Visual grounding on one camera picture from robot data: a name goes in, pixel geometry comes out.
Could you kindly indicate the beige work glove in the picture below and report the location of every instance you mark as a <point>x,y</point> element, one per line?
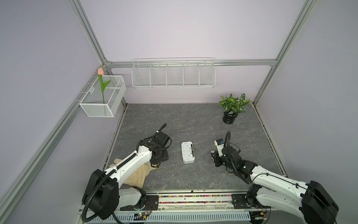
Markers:
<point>134,175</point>

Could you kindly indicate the white digital alarm clock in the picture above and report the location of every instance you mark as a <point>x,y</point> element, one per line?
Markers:
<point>186,152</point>

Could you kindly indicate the pink artificial tulip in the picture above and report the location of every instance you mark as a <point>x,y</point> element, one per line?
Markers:
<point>103,84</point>

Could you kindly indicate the white wire wall shelf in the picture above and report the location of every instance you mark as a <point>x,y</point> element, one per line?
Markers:
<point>182,72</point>

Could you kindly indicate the green potted plant black pot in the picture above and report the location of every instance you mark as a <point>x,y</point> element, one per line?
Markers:
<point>233,106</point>

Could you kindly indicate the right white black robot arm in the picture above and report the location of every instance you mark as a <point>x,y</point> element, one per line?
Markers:
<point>308,201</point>

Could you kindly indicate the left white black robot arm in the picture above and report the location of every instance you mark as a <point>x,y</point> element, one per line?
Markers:
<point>103,194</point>

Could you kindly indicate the white mesh wall basket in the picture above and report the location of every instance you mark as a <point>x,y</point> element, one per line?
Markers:
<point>90,99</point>

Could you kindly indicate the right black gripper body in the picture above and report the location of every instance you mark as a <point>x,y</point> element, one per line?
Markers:
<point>217,160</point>

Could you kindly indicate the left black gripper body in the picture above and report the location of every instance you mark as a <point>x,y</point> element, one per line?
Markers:
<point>163,156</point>

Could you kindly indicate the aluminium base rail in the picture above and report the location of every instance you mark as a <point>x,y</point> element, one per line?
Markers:
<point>201,200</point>

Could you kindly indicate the white vented cable duct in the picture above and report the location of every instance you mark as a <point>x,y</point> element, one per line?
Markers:
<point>184,217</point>

